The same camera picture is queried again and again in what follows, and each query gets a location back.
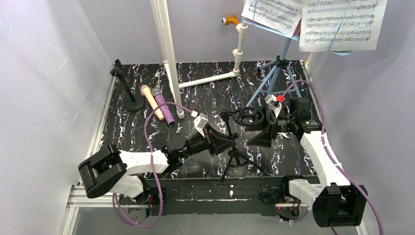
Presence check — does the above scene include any black tripod shock-mount stand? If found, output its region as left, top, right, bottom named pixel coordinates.
left=220, top=108, right=264, bottom=183

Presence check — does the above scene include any purple glitter microphone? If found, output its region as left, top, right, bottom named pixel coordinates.
left=151, top=87, right=175, bottom=125

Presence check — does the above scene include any pink toy microphone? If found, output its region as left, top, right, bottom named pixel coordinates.
left=140, top=85, right=164, bottom=120

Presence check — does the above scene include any black round-base microphone stand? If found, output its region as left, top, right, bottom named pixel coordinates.
left=110, top=59, right=144, bottom=112

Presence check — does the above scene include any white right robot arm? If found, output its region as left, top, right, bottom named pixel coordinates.
left=242, top=95, right=367, bottom=228

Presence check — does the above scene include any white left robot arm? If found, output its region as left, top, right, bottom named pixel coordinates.
left=78, top=125, right=239, bottom=199

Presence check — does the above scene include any silver open-end wrench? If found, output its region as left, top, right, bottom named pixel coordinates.
left=280, top=133, right=292, bottom=140

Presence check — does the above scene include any blue tripod music stand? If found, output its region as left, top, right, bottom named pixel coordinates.
left=245, top=18, right=352, bottom=109

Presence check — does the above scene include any right sheet music page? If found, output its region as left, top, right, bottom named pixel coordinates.
left=299, top=0, right=387, bottom=52

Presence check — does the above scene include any sheet music page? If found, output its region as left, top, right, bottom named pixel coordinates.
left=299, top=0, right=387, bottom=52
left=242, top=0, right=302, bottom=37

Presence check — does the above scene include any left sheet music page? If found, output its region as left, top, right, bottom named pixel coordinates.
left=242, top=0, right=302, bottom=37

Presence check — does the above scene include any orange pipe valve fitting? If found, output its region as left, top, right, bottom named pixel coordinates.
left=221, top=14, right=239, bottom=25

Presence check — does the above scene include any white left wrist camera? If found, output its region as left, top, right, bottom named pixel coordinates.
left=191, top=111, right=208, bottom=137

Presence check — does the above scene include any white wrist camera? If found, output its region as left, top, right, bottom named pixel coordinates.
left=191, top=111, right=208, bottom=137
left=265, top=94, right=285, bottom=119

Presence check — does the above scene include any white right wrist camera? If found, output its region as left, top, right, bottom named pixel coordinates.
left=265, top=94, right=285, bottom=119

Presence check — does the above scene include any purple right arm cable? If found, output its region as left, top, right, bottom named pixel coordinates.
left=280, top=79, right=385, bottom=235

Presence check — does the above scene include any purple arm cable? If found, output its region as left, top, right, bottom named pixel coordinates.
left=112, top=102, right=199, bottom=230
left=280, top=79, right=385, bottom=235

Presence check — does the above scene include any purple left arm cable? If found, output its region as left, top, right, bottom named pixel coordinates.
left=112, top=102, right=199, bottom=230

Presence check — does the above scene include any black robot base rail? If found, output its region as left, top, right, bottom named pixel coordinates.
left=118, top=175, right=325, bottom=217

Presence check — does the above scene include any white PVC pipe frame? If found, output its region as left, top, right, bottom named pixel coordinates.
left=150, top=0, right=248, bottom=104

